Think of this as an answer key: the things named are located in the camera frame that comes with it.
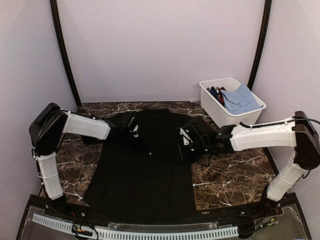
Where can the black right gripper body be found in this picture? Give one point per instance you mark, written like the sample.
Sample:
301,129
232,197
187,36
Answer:
200,150

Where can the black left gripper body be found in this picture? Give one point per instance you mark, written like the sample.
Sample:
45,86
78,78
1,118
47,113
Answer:
133,145

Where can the black long sleeve shirt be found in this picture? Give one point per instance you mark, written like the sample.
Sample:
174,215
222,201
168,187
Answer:
158,182

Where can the white plastic bin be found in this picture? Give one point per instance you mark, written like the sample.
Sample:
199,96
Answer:
220,114

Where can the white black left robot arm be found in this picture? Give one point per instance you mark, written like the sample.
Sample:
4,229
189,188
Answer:
48,130

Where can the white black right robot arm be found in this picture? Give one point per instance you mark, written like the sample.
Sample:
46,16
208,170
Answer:
297,132

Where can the red navy plaid shirt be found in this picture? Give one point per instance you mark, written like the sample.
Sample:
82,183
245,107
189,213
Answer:
216,92

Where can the light blue polo shirt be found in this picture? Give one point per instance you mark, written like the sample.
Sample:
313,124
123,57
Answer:
240,101

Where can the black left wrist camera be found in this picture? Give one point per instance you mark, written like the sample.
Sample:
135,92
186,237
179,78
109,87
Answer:
128,124

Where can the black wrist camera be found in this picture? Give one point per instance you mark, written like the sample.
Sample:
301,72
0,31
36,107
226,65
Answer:
128,124
192,131

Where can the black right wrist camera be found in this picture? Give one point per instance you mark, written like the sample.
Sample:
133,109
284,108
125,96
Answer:
192,131

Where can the white slotted cable duct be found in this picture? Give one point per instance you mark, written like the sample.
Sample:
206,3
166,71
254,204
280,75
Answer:
121,231

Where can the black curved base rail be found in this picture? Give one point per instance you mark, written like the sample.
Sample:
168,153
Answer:
243,214

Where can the black left frame post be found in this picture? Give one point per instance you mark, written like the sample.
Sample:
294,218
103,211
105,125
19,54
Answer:
63,51

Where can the black frame post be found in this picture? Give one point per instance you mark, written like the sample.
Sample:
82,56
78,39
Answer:
63,51
260,44

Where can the black right frame post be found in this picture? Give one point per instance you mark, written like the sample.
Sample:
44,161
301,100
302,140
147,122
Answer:
260,44

